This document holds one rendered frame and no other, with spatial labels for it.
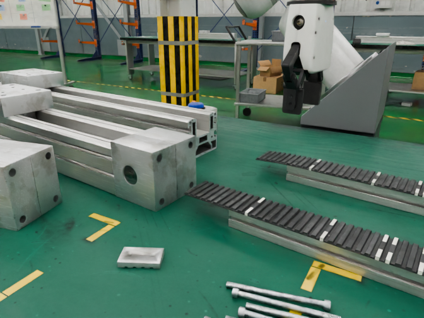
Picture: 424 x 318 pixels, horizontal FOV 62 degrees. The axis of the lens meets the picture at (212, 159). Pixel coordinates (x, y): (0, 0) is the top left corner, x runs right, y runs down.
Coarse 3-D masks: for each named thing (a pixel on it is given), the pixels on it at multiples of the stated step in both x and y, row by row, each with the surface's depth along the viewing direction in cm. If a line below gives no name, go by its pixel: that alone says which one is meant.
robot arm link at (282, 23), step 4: (276, 0) 102; (288, 8) 97; (284, 12) 100; (284, 16) 99; (280, 20) 101; (284, 20) 99; (280, 24) 101; (284, 24) 99; (280, 28) 102; (284, 28) 100; (284, 32) 101; (284, 36) 103
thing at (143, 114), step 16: (64, 96) 92; (80, 96) 99; (96, 96) 95; (112, 96) 92; (80, 112) 89; (96, 112) 85; (112, 112) 82; (128, 112) 79; (144, 112) 76; (160, 112) 76; (176, 112) 80; (192, 112) 77; (208, 112) 76; (144, 128) 77; (176, 128) 73; (192, 128) 72; (208, 128) 76; (208, 144) 78
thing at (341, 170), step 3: (339, 165) 62; (342, 165) 61; (348, 165) 61; (336, 168) 60; (339, 168) 60; (342, 168) 60; (345, 168) 60; (348, 168) 60; (336, 171) 59; (339, 171) 59; (342, 171) 59; (345, 171) 59; (333, 174) 58; (336, 174) 58; (339, 174) 57; (342, 174) 57; (345, 174) 58; (339, 177) 57
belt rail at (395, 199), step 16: (288, 176) 63; (304, 176) 62; (320, 176) 60; (336, 192) 59; (352, 192) 57; (368, 192) 56; (384, 192) 54; (400, 192) 53; (400, 208) 53; (416, 208) 52
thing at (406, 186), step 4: (404, 180) 55; (408, 180) 56; (412, 180) 55; (400, 184) 54; (404, 184) 54; (408, 184) 54; (412, 184) 54; (400, 188) 53; (404, 188) 53; (408, 188) 53; (412, 188) 53; (404, 192) 52; (408, 192) 52; (412, 192) 52
